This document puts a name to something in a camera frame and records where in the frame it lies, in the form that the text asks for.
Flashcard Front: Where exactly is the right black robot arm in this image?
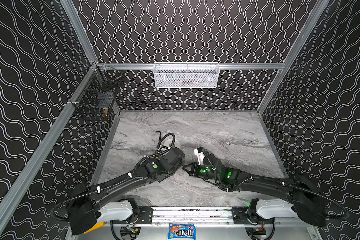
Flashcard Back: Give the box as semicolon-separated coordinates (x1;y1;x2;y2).
183;152;350;227

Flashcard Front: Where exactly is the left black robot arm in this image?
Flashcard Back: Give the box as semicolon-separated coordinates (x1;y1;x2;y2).
50;133;185;236

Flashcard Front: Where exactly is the black hex key tool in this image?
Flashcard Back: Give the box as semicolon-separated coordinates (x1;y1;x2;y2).
155;131;162;152

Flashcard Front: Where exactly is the white tape roll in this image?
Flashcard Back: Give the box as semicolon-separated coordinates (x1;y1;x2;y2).
162;139;181;149

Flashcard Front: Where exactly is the blue candy bag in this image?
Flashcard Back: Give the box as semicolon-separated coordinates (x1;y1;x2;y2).
168;223;196;240

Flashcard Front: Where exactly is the brass object in black basket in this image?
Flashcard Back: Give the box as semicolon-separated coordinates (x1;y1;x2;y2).
103;108;109;117

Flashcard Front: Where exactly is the yellow block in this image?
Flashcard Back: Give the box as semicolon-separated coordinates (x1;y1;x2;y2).
84;222;106;234

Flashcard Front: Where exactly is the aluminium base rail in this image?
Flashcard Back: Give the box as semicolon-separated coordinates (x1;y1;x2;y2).
107;206;316;226

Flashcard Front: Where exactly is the white mesh wall basket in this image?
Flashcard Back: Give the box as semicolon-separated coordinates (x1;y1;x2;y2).
153;62;220;89

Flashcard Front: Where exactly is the black wire wall basket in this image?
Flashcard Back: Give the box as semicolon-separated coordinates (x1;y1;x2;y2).
74;65;124;122

